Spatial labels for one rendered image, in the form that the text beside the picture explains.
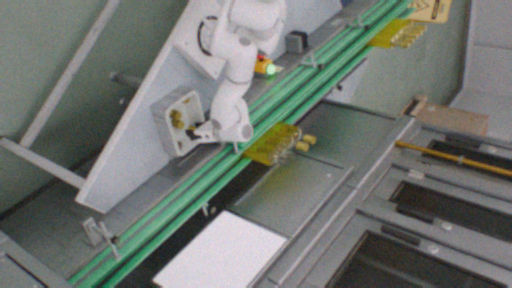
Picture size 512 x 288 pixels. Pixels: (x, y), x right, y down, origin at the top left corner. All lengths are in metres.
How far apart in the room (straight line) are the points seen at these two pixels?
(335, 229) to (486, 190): 0.61
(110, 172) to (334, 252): 0.87
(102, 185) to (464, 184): 1.39
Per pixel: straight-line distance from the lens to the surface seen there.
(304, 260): 1.80
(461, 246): 1.87
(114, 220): 1.85
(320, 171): 2.11
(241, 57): 1.46
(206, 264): 1.82
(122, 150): 1.86
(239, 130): 1.65
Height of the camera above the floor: 2.14
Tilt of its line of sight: 35 degrees down
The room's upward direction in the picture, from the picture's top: 108 degrees clockwise
